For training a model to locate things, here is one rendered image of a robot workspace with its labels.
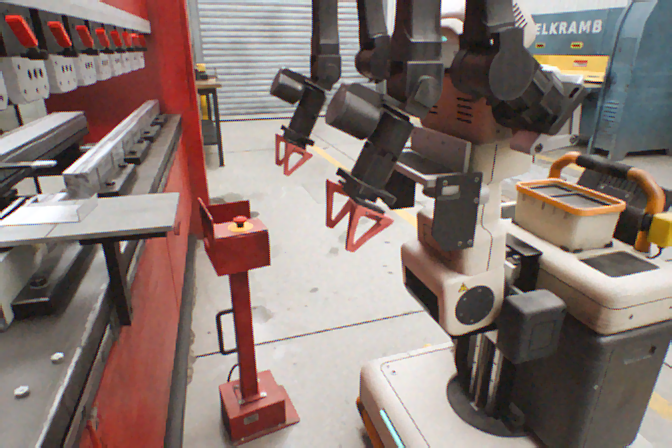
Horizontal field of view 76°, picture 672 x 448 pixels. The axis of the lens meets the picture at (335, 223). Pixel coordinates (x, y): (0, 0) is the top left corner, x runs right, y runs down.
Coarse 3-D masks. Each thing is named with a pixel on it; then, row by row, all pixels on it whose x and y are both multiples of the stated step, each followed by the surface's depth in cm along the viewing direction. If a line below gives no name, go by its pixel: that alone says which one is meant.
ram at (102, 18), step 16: (0, 0) 72; (16, 0) 78; (32, 0) 85; (48, 0) 93; (96, 0) 135; (112, 0) 157; (128, 0) 190; (144, 0) 239; (80, 16) 116; (96, 16) 132; (112, 16) 154; (144, 16) 233; (144, 32) 243
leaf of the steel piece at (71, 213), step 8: (88, 200) 75; (96, 200) 79; (40, 208) 77; (48, 208) 77; (56, 208) 77; (64, 208) 77; (72, 208) 77; (80, 208) 72; (88, 208) 75; (32, 216) 73; (40, 216) 73; (48, 216) 73; (56, 216) 73; (64, 216) 73; (72, 216) 73; (80, 216) 72; (24, 224) 70; (32, 224) 71
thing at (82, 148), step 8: (72, 144) 187; (80, 144) 190; (88, 144) 194; (64, 152) 189; (72, 152) 189; (80, 152) 190; (56, 160) 189; (64, 160) 189; (72, 160) 191; (40, 168) 189; (48, 168) 189; (56, 168) 190; (64, 168) 190; (32, 176) 188; (40, 176) 189; (48, 176) 190
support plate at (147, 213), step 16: (176, 192) 86; (96, 208) 78; (112, 208) 78; (128, 208) 78; (144, 208) 78; (160, 208) 78; (176, 208) 78; (48, 224) 71; (64, 224) 71; (80, 224) 71; (96, 224) 71; (112, 224) 71; (128, 224) 71; (144, 224) 71; (160, 224) 71; (0, 240) 65; (16, 240) 65; (32, 240) 66; (48, 240) 66; (64, 240) 67
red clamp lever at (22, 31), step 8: (8, 16) 69; (16, 16) 69; (8, 24) 69; (16, 24) 69; (24, 24) 70; (16, 32) 71; (24, 32) 71; (24, 40) 72; (32, 40) 73; (32, 48) 75; (24, 56) 76; (32, 56) 76; (40, 56) 76; (48, 56) 78
